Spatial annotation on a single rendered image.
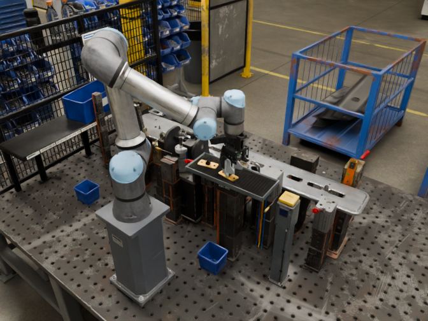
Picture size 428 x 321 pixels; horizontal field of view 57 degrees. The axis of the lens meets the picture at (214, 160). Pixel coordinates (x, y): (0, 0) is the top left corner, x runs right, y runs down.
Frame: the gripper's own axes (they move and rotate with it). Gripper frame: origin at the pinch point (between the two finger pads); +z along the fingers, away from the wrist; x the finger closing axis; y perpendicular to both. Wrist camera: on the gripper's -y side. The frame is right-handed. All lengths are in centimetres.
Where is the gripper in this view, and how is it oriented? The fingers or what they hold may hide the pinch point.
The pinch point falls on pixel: (228, 172)
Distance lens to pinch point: 161.3
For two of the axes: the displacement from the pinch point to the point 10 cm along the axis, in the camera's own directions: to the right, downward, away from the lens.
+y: 7.0, 4.0, -5.9
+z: 0.0, 8.3, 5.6
